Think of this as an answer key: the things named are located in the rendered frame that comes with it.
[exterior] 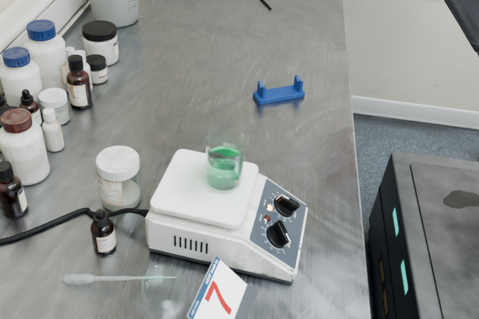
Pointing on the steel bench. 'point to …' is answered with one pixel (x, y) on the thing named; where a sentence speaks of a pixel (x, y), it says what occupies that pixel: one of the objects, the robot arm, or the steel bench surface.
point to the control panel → (271, 191)
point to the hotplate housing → (218, 241)
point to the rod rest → (266, 96)
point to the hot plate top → (201, 193)
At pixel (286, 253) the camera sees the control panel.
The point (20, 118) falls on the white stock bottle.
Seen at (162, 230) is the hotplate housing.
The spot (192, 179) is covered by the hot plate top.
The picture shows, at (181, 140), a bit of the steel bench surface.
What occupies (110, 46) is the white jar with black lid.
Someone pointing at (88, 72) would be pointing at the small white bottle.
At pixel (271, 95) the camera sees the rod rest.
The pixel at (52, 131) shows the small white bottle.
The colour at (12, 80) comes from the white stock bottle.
